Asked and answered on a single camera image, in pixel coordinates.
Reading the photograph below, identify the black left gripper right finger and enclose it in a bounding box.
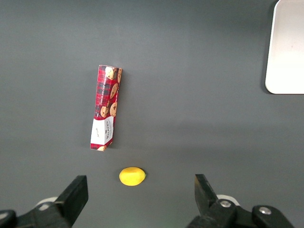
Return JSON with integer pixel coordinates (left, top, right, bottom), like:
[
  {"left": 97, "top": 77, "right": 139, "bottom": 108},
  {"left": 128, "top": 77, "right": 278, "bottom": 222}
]
[{"left": 187, "top": 173, "right": 295, "bottom": 228}]

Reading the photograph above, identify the red tartan cookie box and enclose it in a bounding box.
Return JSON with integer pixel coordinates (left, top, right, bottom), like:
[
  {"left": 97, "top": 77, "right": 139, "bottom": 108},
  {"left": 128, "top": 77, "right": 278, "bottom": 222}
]
[{"left": 90, "top": 64, "right": 123, "bottom": 152}]

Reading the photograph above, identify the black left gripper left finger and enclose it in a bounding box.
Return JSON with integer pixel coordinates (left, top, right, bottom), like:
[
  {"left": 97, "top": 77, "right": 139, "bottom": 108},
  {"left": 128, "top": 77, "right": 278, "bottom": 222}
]
[{"left": 0, "top": 175, "right": 89, "bottom": 228}]

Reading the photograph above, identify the beige plastic tray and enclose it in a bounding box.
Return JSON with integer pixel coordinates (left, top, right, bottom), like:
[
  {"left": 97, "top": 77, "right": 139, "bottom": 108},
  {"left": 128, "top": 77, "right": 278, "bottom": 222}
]
[{"left": 265, "top": 0, "right": 304, "bottom": 95}]

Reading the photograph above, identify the yellow lemon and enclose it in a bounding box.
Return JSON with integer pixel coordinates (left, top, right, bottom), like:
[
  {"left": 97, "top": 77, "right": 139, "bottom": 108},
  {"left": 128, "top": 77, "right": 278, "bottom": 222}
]
[{"left": 118, "top": 166, "right": 147, "bottom": 187}]

